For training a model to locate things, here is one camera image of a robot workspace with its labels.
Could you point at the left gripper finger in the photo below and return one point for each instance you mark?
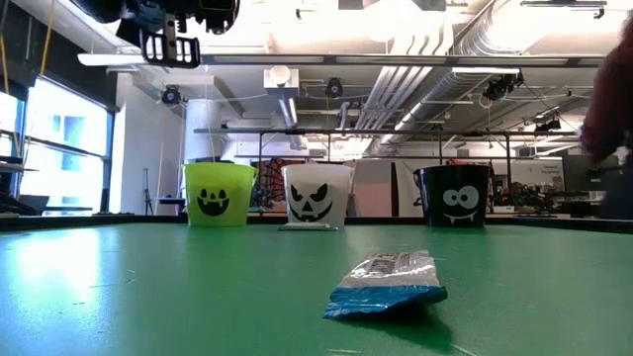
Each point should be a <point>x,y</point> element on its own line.
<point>220,15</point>

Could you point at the white blue Hershey's bar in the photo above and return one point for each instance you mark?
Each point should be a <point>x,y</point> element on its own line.
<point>388,284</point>
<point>307,227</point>

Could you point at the green halloween bucket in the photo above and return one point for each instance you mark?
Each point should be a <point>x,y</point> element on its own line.
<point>217,198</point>

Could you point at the white halloween bucket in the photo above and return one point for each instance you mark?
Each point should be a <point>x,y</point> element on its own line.
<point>316,195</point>

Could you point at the black halloween bucket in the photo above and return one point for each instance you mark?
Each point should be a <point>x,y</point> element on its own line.
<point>455,195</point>

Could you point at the white round column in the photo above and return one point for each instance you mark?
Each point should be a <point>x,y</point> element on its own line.
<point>203,133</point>

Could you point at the white ceiling unit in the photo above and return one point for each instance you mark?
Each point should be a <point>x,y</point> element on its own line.
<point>281,81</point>

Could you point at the overhead rig beam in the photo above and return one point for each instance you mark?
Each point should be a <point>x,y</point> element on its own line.
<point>346,59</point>

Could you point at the spider web decoration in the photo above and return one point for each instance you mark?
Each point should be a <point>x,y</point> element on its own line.
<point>269,183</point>

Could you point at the black metal rack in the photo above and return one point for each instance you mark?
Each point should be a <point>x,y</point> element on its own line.
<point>346,132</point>

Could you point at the green table mat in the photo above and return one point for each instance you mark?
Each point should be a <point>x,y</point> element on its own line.
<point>198,296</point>

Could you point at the dark background monitor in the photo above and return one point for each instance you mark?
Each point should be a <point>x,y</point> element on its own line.
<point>576,173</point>

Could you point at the person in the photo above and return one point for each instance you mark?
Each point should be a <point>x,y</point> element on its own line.
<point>613,109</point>

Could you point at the black ceiling camera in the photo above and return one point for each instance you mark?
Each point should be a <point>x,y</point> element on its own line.
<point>548,125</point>
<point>171,95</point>
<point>502,86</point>
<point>334,88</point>

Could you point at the silver ventilation duct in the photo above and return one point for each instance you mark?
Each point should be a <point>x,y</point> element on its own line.
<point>430,89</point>

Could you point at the wooden table black frame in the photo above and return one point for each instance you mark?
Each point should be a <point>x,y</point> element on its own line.
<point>544,222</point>

